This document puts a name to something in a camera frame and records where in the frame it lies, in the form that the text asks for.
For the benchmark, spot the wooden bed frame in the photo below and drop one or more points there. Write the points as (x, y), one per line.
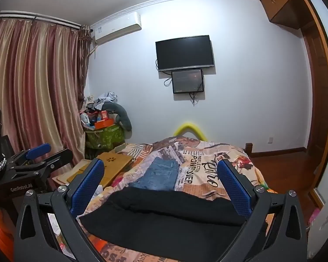
(249, 148)

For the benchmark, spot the yellow foam tube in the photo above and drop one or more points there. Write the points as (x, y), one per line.
(190, 127)

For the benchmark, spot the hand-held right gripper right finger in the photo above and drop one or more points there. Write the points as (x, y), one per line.
(235, 188)

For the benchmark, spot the orange box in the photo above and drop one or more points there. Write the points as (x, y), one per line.
(105, 124)

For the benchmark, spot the grey plush toy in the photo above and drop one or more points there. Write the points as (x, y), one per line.
(123, 114)

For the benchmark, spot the black pants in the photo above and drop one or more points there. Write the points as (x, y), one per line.
(166, 218)

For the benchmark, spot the curtain rod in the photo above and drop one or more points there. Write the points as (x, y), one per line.
(43, 17)

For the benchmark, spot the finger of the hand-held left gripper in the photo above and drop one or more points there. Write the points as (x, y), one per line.
(38, 149)
(57, 161)

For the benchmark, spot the black wall television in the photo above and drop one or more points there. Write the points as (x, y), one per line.
(184, 51)

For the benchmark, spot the green storage box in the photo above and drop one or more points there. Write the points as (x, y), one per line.
(106, 137)

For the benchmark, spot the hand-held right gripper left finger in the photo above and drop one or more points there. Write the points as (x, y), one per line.
(87, 188)

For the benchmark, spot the small black monitor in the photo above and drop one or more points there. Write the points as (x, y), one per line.
(187, 82)

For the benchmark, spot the white air conditioner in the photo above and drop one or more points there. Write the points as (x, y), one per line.
(117, 30)

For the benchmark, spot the person's orange clothing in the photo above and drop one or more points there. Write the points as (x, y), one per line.
(2, 232)

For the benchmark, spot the pile of clothes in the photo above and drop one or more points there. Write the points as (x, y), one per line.
(106, 98)

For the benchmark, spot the printed blanket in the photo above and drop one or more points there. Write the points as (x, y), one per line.
(202, 169)

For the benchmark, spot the wooden lap table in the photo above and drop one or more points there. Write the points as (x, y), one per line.
(112, 163)

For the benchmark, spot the white cabinet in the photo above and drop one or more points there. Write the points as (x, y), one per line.
(325, 223)

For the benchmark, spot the blue jeans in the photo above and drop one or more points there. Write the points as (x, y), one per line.
(155, 174)

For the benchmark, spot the wooden door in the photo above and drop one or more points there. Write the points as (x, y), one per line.
(317, 87)

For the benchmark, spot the wall socket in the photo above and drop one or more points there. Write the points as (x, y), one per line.
(270, 140)

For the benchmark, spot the striped pink curtain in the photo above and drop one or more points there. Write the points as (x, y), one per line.
(30, 87)

